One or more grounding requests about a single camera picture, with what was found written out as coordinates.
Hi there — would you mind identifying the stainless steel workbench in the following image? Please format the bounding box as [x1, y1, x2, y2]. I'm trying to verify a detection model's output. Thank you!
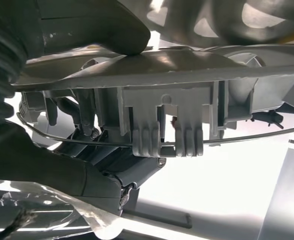
[119, 0, 294, 51]

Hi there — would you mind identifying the crinkled clear plastic film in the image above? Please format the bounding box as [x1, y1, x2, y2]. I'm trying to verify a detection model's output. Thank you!
[0, 179, 127, 240]

